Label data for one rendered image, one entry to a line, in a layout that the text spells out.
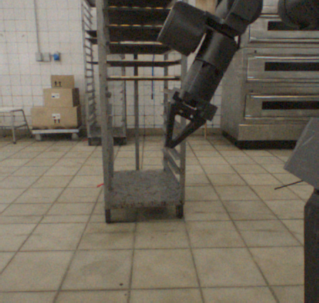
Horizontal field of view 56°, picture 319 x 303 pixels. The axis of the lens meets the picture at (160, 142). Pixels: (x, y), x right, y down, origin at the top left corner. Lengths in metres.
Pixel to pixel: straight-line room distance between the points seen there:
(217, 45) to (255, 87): 3.23
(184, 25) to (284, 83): 3.37
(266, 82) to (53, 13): 3.04
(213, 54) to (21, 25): 4.49
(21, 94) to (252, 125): 3.30
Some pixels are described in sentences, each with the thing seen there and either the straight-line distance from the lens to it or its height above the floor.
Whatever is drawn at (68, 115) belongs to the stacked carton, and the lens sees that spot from 4.23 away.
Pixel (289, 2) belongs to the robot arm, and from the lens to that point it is 0.59.
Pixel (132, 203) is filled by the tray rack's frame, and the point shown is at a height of 0.15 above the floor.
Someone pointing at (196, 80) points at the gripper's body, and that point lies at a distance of 0.49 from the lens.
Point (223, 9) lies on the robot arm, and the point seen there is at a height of 0.99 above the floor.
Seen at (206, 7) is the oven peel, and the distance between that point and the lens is 4.62.
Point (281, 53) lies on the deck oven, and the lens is 3.81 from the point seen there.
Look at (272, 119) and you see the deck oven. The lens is 3.73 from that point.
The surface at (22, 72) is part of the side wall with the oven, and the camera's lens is 4.87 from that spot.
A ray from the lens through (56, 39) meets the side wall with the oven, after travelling 4.72.
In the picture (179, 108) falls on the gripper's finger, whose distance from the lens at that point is 0.49.
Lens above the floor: 0.88
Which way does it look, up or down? 13 degrees down
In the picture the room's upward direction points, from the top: straight up
